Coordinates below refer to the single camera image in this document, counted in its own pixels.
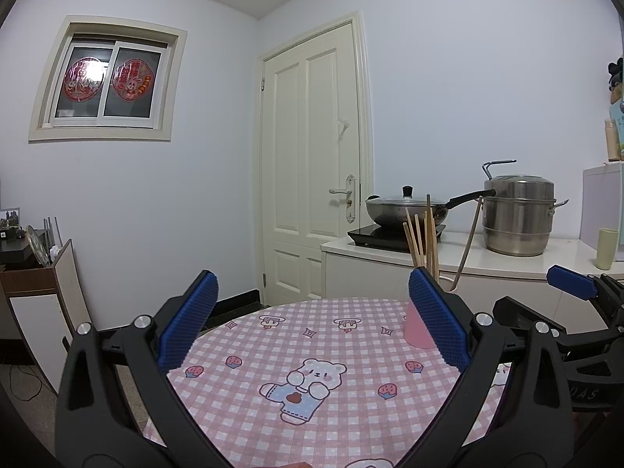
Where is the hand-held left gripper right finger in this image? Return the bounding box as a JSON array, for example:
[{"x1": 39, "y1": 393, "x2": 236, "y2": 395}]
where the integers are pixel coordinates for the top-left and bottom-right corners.
[{"x1": 395, "y1": 268, "x2": 576, "y2": 468}]

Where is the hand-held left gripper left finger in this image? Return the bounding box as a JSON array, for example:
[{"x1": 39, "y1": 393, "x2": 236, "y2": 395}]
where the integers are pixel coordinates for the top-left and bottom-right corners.
[{"x1": 55, "y1": 270, "x2": 230, "y2": 468}]

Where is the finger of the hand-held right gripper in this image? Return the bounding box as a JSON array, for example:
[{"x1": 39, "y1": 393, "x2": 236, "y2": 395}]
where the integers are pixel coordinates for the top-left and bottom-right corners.
[
  {"x1": 491, "y1": 295, "x2": 624, "y2": 352},
  {"x1": 546, "y1": 264, "x2": 624, "y2": 335}
]

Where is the pink cup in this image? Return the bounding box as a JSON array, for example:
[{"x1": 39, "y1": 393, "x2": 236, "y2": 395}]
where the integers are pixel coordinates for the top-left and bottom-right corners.
[{"x1": 403, "y1": 302, "x2": 437, "y2": 349}]

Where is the bunch of wooden chopsticks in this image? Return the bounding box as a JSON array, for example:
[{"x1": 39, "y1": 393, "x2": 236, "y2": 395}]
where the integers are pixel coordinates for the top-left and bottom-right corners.
[{"x1": 404, "y1": 194, "x2": 484, "y2": 292}]

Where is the pale green cup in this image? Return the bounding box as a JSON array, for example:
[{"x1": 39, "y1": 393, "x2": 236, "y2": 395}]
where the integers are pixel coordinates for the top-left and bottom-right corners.
[{"x1": 595, "y1": 228, "x2": 620, "y2": 270}]

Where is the steel steamer pot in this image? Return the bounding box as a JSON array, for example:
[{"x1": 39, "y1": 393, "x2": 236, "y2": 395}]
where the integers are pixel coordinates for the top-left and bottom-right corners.
[{"x1": 482, "y1": 160, "x2": 569, "y2": 257}]

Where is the white kitchen counter cabinet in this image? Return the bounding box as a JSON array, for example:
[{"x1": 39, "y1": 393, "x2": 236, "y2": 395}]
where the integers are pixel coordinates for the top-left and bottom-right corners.
[{"x1": 321, "y1": 231, "x2": 624, "y2": 332}]

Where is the white fridge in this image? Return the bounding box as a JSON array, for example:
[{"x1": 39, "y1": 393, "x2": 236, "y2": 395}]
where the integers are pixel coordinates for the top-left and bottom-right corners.
[{"x1": 582, "y1": 163, "x2": 624, "y2": 249}]

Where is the black induction cooktop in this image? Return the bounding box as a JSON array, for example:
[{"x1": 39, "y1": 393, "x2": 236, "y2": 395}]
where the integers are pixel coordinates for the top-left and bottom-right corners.
[{"x1": 347, "y1": 223, "x2": 447, "y2": 254}]

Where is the steel wok with glass lid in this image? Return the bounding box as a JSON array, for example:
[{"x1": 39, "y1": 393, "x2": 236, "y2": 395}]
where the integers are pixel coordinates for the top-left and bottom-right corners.
[{"x1": 365, "y1": 185, "x2": 495, "y2": 230}]

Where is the pink checked tablecloth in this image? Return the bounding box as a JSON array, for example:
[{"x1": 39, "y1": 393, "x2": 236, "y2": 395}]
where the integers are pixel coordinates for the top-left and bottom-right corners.
[{"x1": 144, "y1": 299, "x2": 512, "y2": 468}]

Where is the beige bottle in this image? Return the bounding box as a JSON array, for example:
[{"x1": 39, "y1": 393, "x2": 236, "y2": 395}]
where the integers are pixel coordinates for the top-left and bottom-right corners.
[{"x1": 604, "y1": 118, "x2": 622, "y2": 161}]

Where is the wooden side cabinet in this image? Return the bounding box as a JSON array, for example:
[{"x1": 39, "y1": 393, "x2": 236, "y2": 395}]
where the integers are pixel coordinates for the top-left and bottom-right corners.
[{"x1": 0, "y1": 239, "x2": 93, "y2": 395}]

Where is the pale printed carton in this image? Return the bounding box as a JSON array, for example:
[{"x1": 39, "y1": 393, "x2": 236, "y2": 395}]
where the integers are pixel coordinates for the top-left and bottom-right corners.
[{"x1": 612, "y1": 102, "x2": 624, "y2": 157}]

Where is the round metal plate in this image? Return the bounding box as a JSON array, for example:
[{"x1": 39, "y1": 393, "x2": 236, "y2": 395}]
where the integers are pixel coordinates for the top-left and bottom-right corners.
[{"x1": 27, "y1": 225, "x2": 52, "y2": 268}]

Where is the black box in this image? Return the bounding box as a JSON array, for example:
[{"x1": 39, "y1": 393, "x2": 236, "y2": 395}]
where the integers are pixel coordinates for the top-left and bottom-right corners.
[{"x1": 0, "y1": 239, "x2": 35, "y2": 266}]

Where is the cream panel door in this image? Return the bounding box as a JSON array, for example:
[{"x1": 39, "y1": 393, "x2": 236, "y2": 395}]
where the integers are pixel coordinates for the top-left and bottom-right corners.
[{"x1": 258, "y1": 12, "x2": 371, "y2": 308}]

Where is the red paper window cutting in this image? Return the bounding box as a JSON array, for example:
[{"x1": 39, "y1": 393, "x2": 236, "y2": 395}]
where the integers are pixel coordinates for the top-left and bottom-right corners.
[
  {"x1": 113, "y1": 58, "x2": 152, "y2": 101},
  {"x1": 63, "y1": 57, "x2": 105, "y2": 103}
]

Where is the cream framed window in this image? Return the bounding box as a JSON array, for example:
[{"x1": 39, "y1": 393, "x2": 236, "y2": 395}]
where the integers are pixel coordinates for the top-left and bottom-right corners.
[{"x1": 28, "y1": 16, "x2": 188, "y2": 143}]

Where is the metal door handle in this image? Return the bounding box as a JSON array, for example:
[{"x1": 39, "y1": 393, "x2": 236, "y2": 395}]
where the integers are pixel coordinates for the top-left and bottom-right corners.
[{"x1": 329, "y1": 174, "x2": 356, "y2": 220}]

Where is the black floor cable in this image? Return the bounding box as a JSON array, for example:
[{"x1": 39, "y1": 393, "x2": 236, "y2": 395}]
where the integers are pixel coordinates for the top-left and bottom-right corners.
[{"x1": 10, "y1": 361, "x2": 54, "y2": 395}]

